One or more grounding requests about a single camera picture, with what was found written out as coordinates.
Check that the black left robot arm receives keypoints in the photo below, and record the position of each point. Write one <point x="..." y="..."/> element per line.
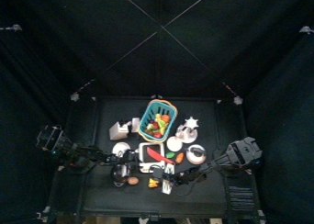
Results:
<point x="70" y="148"/>

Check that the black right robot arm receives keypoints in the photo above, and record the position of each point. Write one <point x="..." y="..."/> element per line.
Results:
<point x="229" y="160"/>

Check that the red toy knife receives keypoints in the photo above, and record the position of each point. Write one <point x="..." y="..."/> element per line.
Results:
<point x="157" y="155"/>

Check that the white toy knife block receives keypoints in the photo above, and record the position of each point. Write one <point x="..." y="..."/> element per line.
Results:
<point x="118" y="131"/>

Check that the white toy spatula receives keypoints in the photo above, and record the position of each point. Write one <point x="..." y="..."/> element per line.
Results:
<point x="167" y="189"/>

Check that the small white round plate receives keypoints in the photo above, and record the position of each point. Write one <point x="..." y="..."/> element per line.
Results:
<point x="121" y="148"/>

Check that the yellow toy food piece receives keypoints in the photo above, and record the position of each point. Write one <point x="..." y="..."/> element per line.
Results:
<point x="153" y="183"/>

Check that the brown toy egg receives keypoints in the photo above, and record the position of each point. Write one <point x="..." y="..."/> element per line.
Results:
<point x="133" y="181"/>

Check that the green toy leaf vegetable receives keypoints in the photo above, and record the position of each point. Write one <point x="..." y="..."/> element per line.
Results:
<point x="170" y="155"/>

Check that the orange toy carrot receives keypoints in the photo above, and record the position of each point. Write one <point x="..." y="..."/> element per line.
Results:
<point x="179" y="158"/>

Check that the red toy fruit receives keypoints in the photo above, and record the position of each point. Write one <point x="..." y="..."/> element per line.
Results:
<point x="158" y="135"/>

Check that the small white box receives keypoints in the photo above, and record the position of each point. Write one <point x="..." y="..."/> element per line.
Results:
<point x="135" y="125"/>

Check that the white round lid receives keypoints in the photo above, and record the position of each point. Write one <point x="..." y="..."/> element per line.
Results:
<point x="174" y="144"/>

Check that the yellow toy banana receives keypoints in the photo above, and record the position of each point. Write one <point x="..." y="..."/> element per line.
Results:
<point x="161" y="123"/>

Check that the orange toy fruit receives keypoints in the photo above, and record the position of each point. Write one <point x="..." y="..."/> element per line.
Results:
<point x="165" y="118"/>

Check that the teal basket with orange rim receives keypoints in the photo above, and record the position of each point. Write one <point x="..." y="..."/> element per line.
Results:
<point x="159" y="108"/>

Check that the silver frame corner clamp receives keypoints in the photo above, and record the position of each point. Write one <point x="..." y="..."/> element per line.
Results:
<point x="15" y="28"/>
<point x="75" y="96"/>
<point x="306" y="29"/>
<point x="238" y="100"/>

